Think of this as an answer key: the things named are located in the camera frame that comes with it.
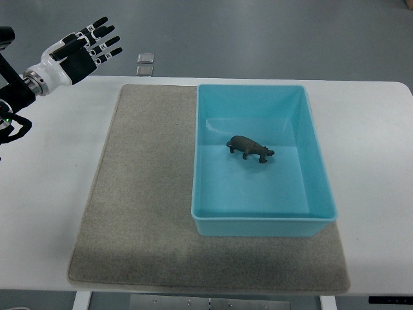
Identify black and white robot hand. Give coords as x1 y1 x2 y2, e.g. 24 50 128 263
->
32 16 122 92

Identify brown toy hippo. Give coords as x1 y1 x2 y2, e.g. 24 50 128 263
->
226 135 275 163

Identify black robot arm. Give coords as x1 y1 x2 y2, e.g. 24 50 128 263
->
1 57 50 144

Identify blue plastic box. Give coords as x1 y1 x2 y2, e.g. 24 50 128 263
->
191 84 337 237

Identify lower metal floor plate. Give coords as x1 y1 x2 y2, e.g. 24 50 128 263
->
136 66 154 76

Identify metal floor plate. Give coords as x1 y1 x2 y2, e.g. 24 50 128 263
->
137 53 155 64
136 66 154 76

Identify upper metal floor plate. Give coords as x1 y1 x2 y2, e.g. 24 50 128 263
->
137 53 155 64

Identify grey felt mat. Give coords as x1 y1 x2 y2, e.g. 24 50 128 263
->
68 85 350 295

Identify white left table leg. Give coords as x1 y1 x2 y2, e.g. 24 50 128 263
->
72 291 92 310

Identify white table leg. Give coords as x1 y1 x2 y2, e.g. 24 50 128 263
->
72 291 92 310
319 296 337 310

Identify white right table leg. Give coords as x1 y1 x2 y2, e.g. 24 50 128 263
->
319 296 337 310

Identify black table control panel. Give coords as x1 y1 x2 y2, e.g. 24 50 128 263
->
368 296 413 305

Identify metal table base plate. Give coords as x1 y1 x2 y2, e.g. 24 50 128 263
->
129 294 291 310

